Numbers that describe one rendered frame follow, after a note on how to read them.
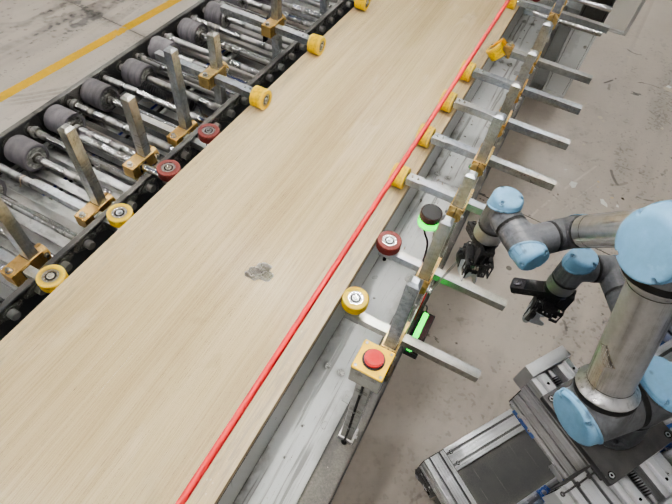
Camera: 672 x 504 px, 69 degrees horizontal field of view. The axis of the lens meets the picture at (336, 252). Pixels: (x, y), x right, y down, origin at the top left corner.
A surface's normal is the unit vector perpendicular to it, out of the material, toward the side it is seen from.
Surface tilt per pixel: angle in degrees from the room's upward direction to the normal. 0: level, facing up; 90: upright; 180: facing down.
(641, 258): 83
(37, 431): 0
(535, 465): 0
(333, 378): 0
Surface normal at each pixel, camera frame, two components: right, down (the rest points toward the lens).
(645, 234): -0.94, 0.10
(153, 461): 0.08, -0.59
